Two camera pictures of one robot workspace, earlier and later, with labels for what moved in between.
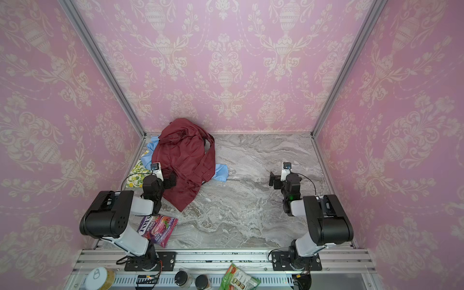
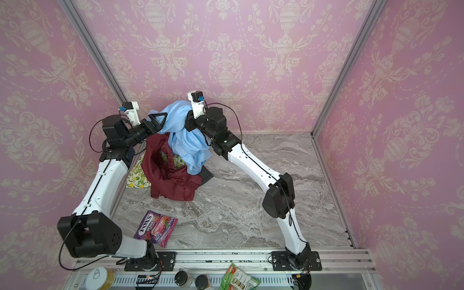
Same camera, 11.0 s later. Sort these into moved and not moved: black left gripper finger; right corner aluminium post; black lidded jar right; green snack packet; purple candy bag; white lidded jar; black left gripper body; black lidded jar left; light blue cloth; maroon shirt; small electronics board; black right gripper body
Moved: light blue cloth; black left gripper finger; maroon shirt; black right gripper body; black left gripper body
Not moved: black lidded jar left; white lidded jar; purple candy bag; right corner aluminium post; black lidded jar right; green snack packet; small electronics board
